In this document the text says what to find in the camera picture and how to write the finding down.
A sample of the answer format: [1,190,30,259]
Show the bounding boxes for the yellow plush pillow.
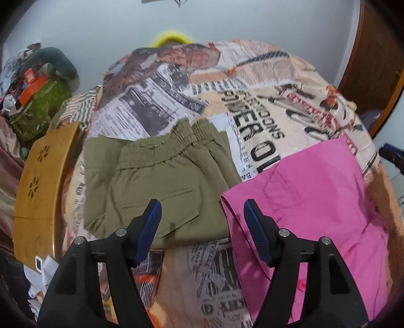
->
[151,31,192,48]

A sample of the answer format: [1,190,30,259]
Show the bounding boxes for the striped pink curtain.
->
[0,116,25,253]

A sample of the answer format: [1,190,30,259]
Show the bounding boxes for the orange box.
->
[19,68,48,106]

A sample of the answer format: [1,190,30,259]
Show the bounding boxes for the green patterned bag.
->
[7,78,71,143]

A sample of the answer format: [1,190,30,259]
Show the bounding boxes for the olive green folded pants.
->
[84,119,241,249]

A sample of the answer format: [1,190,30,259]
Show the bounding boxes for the newspaper print bed blanket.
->
[61,39,404,328]

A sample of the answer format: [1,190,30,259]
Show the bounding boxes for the brown wooden door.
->
[338,1,403,138]

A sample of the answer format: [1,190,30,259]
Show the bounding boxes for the pink pants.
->
[220,138,388,318]

